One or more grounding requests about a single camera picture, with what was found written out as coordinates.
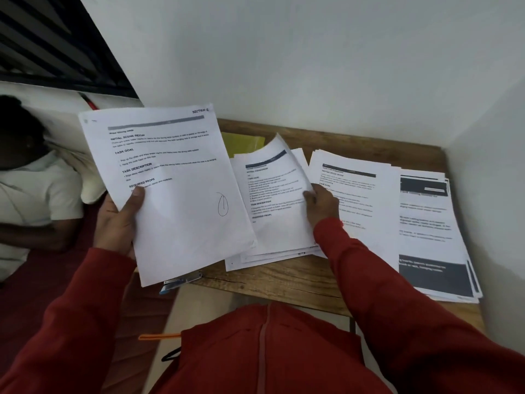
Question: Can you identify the blue and silver stapler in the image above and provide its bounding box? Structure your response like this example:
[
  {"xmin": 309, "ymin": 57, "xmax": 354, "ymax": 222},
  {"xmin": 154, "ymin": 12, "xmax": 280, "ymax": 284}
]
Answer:
[{"xmin": 159, "ymin": 271, "xmax": 203, "ymax": 295}]

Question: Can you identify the person's left forearm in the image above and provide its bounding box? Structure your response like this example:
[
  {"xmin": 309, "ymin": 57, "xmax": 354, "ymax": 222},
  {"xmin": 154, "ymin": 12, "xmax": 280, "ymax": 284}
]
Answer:
[{"xmin": 0, "ymin": 247, "xmax": 138, "ymax": 394}]

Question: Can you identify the dark louvred window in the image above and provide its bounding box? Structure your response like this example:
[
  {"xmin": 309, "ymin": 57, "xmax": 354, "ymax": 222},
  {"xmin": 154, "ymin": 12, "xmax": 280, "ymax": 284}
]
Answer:
[{"xmin": 0, "ymin": 0, "xmax": 139, "ymax": 99}]

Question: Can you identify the person's right hand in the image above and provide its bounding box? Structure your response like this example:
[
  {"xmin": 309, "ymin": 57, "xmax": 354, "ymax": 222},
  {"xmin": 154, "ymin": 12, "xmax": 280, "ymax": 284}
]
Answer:
[{"xmin": 302, "ymin": 183, "xmax": 341, "ymax": 228}]

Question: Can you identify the white pillow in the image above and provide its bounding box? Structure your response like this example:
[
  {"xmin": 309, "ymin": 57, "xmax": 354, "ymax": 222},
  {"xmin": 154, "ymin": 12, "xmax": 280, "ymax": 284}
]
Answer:
[{"xmin": 45, "ymin": 139, "xmax": 107, "ymax": 205}]

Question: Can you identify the yellow patterned plastic folder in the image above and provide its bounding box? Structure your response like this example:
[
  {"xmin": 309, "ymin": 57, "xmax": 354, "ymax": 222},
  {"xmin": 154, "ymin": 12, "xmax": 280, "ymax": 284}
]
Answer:
[{"xmin": 221, "ymin": 131, "xmax": 266, "ymax": 159}]

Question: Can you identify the person's left hand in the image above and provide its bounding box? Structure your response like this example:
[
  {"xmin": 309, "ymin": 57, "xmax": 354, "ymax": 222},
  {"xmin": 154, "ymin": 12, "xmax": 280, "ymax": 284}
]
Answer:
[{"xmin": 93, "ymin": 186, "xmax": 147, "ymax": 261}]

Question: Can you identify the person's red jacket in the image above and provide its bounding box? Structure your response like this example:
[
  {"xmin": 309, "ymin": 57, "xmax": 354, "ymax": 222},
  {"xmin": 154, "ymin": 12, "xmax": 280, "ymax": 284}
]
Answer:
[{"xmin": 149, "ymin": 301, "xmax": 393, "ymax": 394}]

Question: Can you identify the stack of printed sheets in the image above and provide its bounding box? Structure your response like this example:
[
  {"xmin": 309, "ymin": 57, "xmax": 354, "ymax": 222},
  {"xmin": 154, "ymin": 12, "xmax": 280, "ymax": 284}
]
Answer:
[{"xmin": 78, "ymin": 103, "xmax": 258, "ymax": 288}]

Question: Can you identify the maroon bed mattress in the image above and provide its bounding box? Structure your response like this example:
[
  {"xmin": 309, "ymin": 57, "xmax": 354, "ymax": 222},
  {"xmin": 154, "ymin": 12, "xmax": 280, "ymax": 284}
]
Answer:
[{"xmin": 0, "ymin": 196, "xmax": 177, "ymax": 394}]

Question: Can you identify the person's right forearm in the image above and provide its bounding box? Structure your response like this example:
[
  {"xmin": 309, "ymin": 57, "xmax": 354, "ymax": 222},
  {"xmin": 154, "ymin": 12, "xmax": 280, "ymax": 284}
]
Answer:
[{"xmin": 313, "ymin": 217, "xmax": 525, "ymax": 394}]

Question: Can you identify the small pile of printed sheets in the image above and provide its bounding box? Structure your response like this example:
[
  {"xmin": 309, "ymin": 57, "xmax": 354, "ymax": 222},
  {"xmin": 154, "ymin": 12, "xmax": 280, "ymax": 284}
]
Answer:
[{"xmin": 398, "ymin": 167, "xmax": 484, "ymax": 304}]

